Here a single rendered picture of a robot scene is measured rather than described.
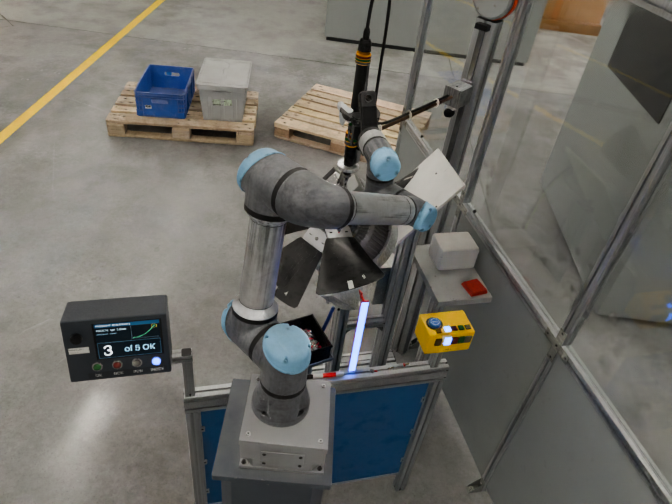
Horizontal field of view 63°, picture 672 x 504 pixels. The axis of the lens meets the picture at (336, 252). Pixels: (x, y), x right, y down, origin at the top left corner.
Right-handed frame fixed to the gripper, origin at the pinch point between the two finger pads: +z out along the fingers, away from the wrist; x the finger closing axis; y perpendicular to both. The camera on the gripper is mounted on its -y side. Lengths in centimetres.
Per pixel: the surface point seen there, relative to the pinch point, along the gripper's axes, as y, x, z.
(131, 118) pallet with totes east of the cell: 151, -95, 295
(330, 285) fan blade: 51, -8, -25
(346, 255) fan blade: 47.4, -0.3, -15.1
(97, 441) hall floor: 166, -97, 5
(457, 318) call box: 58, 34, -38
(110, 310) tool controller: 41, -71, -39
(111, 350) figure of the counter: 49, -72, -45
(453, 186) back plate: 32, 41, 1
